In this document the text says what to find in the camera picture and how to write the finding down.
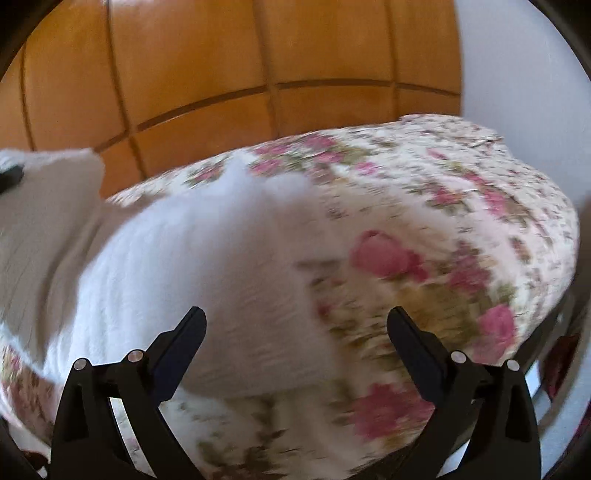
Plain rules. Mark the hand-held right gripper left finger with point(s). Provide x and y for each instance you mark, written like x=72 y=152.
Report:
x=178 y=364

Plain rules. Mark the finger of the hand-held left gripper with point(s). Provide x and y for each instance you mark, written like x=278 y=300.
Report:
x=9 y=177

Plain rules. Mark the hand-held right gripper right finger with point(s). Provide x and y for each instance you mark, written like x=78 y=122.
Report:
x=415 y=360

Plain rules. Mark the white knitted sweater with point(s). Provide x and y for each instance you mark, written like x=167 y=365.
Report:
x=194 y=277

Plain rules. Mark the floral bedspread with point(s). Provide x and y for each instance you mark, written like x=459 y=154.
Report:
x=438 y=221

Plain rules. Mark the dark red cloth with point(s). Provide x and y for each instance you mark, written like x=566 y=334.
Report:
x=564 y=364

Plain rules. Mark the wooden wardrobe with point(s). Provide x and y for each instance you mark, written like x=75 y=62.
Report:
x=231 y=55

